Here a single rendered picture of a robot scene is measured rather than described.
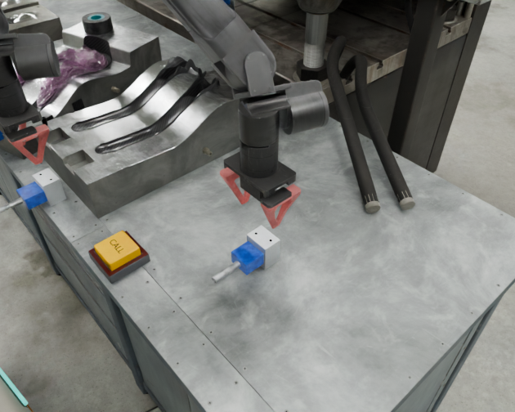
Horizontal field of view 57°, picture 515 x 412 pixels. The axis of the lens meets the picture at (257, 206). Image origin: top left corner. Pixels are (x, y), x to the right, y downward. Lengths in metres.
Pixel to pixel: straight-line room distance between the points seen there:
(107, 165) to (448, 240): 0.68
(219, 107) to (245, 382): 0.57
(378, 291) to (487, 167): 1.84
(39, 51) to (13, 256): 1.40
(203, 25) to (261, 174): 0.22
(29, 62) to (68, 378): 1.14
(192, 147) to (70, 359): 0.99
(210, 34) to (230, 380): 0.49
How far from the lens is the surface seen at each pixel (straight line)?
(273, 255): 0.85
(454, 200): 1.07
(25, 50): 0.90
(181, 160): 1.04
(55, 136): 1.14
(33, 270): 2.10
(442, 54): 1.96
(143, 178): 1.01
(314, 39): 1.39
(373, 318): 0.82
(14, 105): 0.93
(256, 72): 0.64
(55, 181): 1.04
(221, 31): 0.64
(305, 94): 0.69
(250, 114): 0.65
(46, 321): 1.92
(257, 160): 0.69
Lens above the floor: 1.47
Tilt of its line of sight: 43 degrees down
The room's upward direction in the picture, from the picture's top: straight up
